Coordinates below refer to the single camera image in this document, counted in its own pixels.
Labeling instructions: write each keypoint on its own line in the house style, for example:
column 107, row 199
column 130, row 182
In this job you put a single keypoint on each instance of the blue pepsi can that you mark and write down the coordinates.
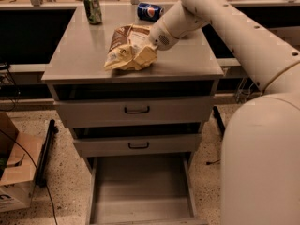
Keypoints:
column 149, row 12

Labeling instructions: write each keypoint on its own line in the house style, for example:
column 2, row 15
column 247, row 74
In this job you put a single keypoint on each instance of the black floor bar left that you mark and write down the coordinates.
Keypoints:
column 51, row 131

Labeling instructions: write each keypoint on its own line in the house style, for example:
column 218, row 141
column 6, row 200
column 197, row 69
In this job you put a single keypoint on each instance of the middle drawer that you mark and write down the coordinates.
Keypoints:
column 140, row 145

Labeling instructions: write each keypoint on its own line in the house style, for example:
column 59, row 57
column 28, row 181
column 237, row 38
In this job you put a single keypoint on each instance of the green soda can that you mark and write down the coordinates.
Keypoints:
column 93, row 11

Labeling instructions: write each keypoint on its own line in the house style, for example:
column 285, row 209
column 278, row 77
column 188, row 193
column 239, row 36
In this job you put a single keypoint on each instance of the black floor bar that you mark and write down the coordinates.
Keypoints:
column 51, row 131
column 219, row 120

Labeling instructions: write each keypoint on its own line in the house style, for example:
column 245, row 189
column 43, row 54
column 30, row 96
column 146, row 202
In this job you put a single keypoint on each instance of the top drawer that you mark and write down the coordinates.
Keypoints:
column 133, row 112

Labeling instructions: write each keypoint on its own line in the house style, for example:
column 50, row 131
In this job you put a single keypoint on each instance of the bottom drawer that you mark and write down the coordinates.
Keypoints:
column 142, row 190

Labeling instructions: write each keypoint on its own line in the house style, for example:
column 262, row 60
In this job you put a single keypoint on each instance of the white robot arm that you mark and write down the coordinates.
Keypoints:
column 260, row 152

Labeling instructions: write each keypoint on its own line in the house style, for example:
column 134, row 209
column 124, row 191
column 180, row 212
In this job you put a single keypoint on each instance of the brown chip bag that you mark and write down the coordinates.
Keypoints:
column 123, row 39

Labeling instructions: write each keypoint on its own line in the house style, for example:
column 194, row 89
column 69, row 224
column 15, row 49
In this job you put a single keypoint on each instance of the drawer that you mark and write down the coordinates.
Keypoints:
column 140, row 145
column 133, row 112
column 142, row 190

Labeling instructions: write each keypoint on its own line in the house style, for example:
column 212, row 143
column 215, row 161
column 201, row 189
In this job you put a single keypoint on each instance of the grey drawer cabinet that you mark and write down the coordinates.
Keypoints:
column 76, row 72

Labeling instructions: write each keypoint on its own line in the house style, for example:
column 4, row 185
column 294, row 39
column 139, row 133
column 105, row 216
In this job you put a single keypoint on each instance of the black floor bar right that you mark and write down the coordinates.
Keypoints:
column 219, row 120

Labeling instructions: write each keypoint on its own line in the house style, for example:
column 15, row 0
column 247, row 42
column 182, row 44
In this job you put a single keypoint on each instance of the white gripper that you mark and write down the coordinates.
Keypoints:
column 159, row 37

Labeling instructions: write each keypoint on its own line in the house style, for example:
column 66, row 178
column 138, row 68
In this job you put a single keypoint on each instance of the cardboard box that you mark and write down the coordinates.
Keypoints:
column 20, row 154

